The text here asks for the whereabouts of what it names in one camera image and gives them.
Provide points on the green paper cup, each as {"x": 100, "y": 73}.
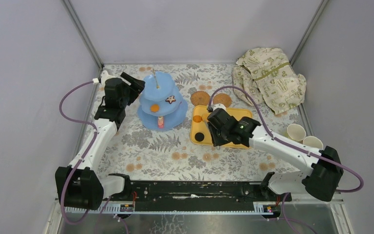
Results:
{"x": 295, "y": 132}

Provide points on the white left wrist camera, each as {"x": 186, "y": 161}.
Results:
{"x": 103, "y": 77}

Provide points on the star shaped cookie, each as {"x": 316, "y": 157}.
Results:
{"x": 171, "y": 99}

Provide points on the woven rattan coaster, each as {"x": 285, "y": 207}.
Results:
{"x": 200, "y": 98}
{"x": 223, "y": 99}

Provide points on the blue three-tier cake stand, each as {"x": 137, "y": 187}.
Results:
{"x": 158, "y": 87}

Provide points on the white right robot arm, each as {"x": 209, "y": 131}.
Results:
{"x": 317, "y": 173}

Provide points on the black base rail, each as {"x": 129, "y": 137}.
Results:
{"x": 149, "y": 190}

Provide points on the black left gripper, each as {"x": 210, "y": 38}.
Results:
{"x": 132, "y": 83}

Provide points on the yellow serving tray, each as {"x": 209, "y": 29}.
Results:
{"x": 202, "y": 127}

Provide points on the black round cookie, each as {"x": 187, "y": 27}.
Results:
{"x": 199, "y": 137}

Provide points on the pink cake slice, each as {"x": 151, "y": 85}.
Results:
{"x": 160, "y": 122}

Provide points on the floral tablecloth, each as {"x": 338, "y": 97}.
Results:
{"x": 151, "y": 155}

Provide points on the orange flower cookie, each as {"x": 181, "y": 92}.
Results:
{"x": 154, "y": 108}

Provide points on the printed cloth bag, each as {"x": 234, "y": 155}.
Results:
{"x": 266, "y": 74}

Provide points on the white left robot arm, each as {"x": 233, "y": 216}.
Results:
{"x": 78, "y": 185}

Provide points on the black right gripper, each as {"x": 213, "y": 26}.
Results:
{"x": 216, "y": 141}

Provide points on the orange round cookie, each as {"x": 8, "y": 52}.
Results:
{"x": 197, "y": 119}

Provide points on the pink paper cup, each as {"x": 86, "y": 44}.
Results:
{"x": 312, "y": 141}

